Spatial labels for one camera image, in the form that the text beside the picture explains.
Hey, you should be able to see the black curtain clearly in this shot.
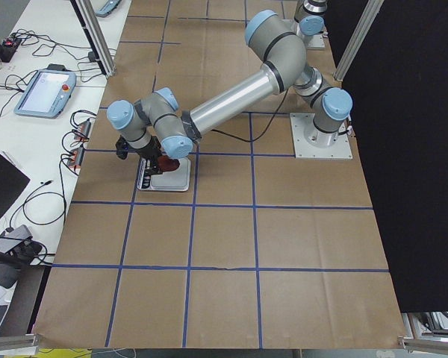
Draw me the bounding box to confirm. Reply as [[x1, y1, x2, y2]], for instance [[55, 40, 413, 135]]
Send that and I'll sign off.
[[343, 1, 448, 313]]

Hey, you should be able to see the left black braided cable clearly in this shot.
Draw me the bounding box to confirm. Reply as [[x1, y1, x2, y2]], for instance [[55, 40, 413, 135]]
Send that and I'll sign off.
[[212, 89, 290, 143]]

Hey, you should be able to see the red yellow mango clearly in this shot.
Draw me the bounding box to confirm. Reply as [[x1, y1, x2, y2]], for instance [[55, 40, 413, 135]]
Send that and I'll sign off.
[[158, 155, 180, 173]]

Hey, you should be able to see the grey usb hub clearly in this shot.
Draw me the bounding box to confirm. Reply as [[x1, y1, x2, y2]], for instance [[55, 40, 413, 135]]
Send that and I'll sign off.
[[67, 146, 85, 172]]

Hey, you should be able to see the aluminium profile post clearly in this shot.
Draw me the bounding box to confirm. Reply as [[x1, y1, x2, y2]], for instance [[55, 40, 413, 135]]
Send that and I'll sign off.
[[70, 0, 116, 78]]

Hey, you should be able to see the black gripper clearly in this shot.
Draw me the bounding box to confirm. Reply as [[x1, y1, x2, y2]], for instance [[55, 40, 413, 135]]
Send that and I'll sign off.
[[135, 136, 163, 176]]

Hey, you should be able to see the blue teach pendant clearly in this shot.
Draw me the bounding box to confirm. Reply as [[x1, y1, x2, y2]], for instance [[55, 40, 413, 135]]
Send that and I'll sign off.
[[13, 69, 76, 119]]

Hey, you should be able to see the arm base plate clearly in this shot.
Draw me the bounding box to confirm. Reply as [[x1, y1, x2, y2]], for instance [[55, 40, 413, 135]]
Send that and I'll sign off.
[[305, 34, 326, 51], [290, 113, 352, 160]]

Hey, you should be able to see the brown paper table cover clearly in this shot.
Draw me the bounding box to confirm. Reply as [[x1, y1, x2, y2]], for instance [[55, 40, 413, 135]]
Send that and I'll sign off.
[[33, 0, 406, 350]]

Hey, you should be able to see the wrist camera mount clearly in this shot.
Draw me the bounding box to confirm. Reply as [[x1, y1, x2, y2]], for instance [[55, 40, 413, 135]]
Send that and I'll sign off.
[[115, 136, 129, 160]]

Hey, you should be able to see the silver digital kitchen scale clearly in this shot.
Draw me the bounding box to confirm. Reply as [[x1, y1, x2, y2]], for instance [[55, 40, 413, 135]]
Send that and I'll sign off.
[[137, 158, 191, 192]]

